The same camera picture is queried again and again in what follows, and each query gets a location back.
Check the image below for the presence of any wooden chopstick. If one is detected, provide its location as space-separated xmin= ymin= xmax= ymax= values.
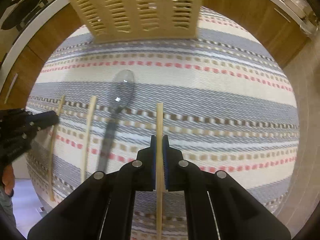
xmin=156 ymin=103 xmax=165 ymax=239
xmin=80 ymin=95 xmax=97 ymax=183
xmin=48 ymin=95 xmax=66 ymax=202

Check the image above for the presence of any beige plastic utensil basket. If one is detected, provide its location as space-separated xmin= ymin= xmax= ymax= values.
xmin=69 ymin=0 xmax=203 ymax=43

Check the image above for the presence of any black wok with lid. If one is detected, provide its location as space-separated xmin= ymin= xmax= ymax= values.
xmin=1 ymin=0 xmax=48 ymax=31

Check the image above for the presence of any clear spoon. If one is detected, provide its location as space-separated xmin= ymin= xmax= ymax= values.
xmin=97 ymin=69 xmax=135 ymax=173

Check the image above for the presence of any striped woven table mat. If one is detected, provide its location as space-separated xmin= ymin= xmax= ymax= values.
xmin=27 ymin=8 xmax=299 ymax=239

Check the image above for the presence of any person's left hand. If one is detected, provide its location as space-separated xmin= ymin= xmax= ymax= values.
xmin=2 ymin=164 xmax=15 ymax=196

